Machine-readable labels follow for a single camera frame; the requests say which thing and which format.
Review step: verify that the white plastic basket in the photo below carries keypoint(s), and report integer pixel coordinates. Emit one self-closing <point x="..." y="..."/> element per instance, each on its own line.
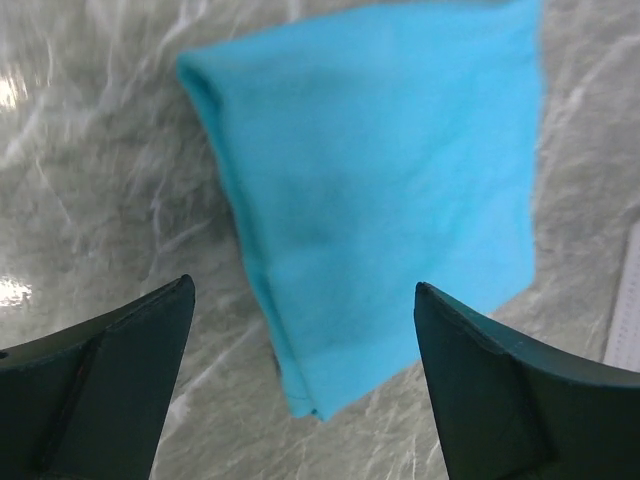
<point x="622" y="348"/>

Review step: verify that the turquoise polo shirt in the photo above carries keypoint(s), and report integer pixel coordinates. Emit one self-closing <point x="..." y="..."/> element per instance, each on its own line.
<point x="365" y="151"/>

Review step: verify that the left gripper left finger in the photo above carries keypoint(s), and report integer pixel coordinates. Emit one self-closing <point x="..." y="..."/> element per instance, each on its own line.
<point x="90" y="401"/>

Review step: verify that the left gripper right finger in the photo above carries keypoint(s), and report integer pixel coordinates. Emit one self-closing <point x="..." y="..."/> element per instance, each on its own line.
<point x="507" y="406"/>

